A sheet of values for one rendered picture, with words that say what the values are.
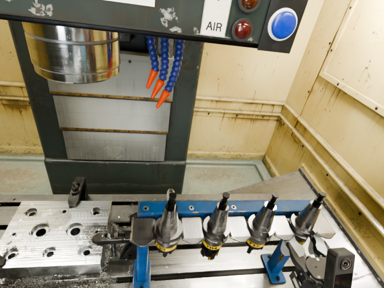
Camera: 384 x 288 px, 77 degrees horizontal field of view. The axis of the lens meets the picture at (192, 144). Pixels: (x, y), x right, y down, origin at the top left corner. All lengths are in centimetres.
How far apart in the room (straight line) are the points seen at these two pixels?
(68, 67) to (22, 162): 142
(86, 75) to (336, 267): 59
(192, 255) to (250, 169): 105
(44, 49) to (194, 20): 27
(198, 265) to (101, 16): 78
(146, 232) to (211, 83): 107
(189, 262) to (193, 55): 77
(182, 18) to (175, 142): 94
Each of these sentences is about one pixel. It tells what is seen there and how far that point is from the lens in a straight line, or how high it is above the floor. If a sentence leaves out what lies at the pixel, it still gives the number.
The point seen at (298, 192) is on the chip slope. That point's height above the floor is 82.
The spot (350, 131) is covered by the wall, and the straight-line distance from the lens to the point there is 126.
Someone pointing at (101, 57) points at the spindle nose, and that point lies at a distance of 48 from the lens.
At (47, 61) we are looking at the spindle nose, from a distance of 49.
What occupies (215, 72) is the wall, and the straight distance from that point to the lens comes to 145.
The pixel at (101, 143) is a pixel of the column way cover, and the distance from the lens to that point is 119.
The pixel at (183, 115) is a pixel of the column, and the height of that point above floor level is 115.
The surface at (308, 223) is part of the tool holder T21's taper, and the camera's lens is 65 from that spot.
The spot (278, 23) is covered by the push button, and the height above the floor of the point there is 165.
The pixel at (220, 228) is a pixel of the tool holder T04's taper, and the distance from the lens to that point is 56.
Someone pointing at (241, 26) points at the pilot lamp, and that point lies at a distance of 32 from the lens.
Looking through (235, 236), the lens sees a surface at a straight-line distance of 59.
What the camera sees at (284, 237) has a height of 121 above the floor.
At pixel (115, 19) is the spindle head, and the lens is 31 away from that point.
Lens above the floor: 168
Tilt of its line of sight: 35 degrees down
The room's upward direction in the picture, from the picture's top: 9 degrees clockwise
